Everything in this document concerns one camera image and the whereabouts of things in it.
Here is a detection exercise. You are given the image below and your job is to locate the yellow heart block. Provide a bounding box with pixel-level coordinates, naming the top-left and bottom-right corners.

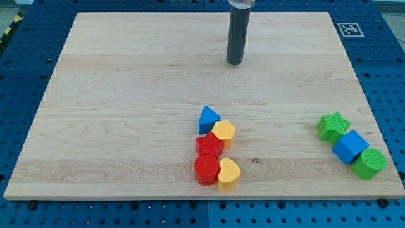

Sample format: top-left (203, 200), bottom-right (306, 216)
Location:
top-left (218, 158), bottom-right (241, 191)

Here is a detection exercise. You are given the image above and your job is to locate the blue triangle block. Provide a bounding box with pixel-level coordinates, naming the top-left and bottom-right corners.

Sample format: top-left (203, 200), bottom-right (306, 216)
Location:
top-left (198, 106), bottom-right (222, 135)

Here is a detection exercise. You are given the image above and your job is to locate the yellow pentagon block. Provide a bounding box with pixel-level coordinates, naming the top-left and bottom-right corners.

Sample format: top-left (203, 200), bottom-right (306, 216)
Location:
top-left (211, 120), bottom-right (236, 149)

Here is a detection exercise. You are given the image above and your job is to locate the red star block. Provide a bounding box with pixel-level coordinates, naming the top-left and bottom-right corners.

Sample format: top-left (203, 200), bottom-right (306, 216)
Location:
top-left (195, 132), bottom-right (225, 158)

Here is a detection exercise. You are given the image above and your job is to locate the red cylinder block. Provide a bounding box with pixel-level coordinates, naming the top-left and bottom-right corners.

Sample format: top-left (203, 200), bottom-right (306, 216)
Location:
top-left (194, 154), bottom-right (220, 186)

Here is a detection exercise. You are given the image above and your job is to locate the wooden board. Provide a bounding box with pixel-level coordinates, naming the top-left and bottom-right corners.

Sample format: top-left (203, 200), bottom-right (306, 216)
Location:
top-left (4, 12), bottom-right (404, 201)

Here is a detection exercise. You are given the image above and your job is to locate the green star block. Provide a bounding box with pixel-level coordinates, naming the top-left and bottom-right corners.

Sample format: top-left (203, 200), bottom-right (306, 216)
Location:
top-left (316, 112), bottom-right (351, 145)

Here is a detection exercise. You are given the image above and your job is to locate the blue cube block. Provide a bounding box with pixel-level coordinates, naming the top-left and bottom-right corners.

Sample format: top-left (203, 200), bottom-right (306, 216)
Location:
top-left (332, 130), bottom-right (369, 165)

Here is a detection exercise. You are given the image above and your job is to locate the white fiducial marker tag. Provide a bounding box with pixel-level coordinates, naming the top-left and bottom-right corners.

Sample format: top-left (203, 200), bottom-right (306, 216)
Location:
top-left (337, 22), bottom-right (364, 37)

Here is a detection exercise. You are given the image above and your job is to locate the green cylinder block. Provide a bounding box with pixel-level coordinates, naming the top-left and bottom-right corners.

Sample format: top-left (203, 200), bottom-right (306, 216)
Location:
top-left (352, 148), bottom-right (387, 180)

